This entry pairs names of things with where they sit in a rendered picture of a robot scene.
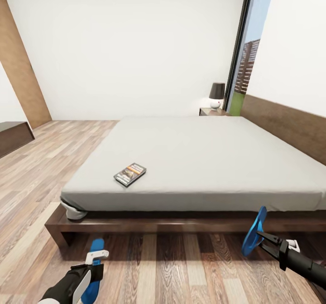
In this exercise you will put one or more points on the sandal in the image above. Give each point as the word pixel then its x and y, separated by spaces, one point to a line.
pixel 251 240
pixel 91 293

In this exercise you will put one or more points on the hardback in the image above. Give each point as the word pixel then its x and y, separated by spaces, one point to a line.
pixel 130 174

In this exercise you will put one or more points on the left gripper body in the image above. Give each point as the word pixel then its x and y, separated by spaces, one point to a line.
pixel 97 272

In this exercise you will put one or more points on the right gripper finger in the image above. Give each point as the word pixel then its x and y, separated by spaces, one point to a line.
pixel 273 252
pixel 272 238

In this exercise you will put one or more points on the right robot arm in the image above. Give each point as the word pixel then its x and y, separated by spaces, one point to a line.
pixel 289 257

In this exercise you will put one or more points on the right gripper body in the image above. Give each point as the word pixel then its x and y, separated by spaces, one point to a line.
pixel 292 260

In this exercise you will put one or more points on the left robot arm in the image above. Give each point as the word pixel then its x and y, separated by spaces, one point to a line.
pixel 70 288

